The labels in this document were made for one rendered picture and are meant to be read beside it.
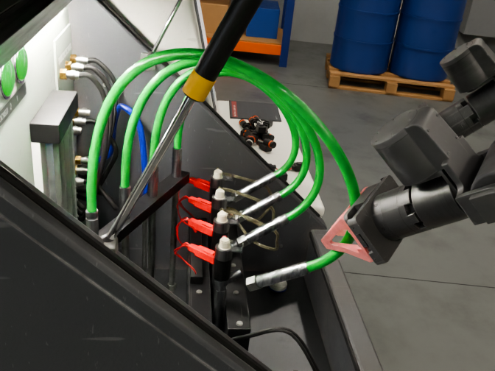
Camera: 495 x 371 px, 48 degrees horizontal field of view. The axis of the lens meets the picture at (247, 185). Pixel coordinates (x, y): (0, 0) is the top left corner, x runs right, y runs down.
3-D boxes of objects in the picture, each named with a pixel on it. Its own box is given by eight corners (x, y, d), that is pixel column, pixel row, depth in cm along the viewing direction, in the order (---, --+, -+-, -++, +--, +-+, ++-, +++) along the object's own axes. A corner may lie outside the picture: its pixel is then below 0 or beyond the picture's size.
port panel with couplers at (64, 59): (82, 212, 103) (74, 42, 88) (63, 211, 102) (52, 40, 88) (93, 179, 114) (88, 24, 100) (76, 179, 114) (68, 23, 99)
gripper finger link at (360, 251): (300, 232, 71) (354, 212, 64) (326, 202, 75) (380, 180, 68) (331, 274, 72) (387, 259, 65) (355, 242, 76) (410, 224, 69)
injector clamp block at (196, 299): (242, 395, 96) (251, 327, 89) (184, 396, 95) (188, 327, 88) (230, 275, 126) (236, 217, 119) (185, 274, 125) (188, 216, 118)
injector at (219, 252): (236, 352, 96) (247, 252, 87) (207, 352, 96) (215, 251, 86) (235, 341, 99) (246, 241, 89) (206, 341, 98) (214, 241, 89)
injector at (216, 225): (233, 321, 104) (243, 224, 94) (205, 321, 103) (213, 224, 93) (232, 311, 106) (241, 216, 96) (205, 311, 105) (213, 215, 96)
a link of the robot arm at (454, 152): (527, 216, 50) (546, 160, 56) (454, 118, 48) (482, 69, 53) (420, 243, 60) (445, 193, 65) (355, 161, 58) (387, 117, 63)
